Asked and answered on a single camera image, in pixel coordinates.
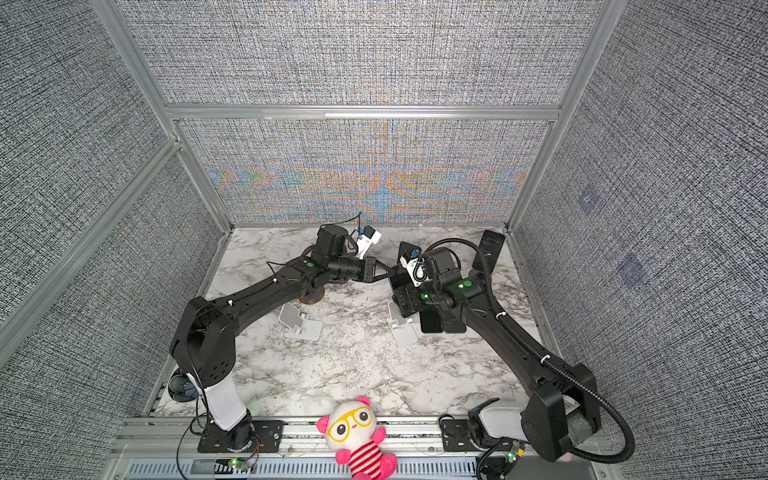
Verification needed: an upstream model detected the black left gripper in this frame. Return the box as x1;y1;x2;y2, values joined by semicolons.
328;257;395;284

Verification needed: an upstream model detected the white folding stand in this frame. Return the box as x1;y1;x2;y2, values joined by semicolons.
278;303;323;342
388;301;418;348

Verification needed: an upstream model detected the black phone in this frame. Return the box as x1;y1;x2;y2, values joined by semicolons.
419;309;444;334
441;317;467;334
388;266;413;292
472;230;505;272
398;241;421;276

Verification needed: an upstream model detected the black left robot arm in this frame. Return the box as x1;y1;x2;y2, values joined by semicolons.
169;224;395;453

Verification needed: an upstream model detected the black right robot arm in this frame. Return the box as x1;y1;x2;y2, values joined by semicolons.
390;239;605;461

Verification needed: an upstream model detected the pink white plush toy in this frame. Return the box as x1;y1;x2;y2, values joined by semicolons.
316;396;398;479

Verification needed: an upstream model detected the dark round fan disc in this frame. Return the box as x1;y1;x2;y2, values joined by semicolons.
166;368;199;403

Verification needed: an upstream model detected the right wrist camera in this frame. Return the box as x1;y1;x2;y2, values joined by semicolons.
400;250;427;288

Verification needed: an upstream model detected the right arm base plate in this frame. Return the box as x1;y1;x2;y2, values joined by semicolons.
438;416;481;453

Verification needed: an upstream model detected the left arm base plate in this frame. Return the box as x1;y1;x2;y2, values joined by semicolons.
197;420;284;454

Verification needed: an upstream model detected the black corrugated cable conduit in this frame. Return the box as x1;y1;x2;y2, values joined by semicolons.
419;238;636;465

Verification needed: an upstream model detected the aluminium front rail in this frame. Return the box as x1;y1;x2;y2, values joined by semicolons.
101;407;620;479

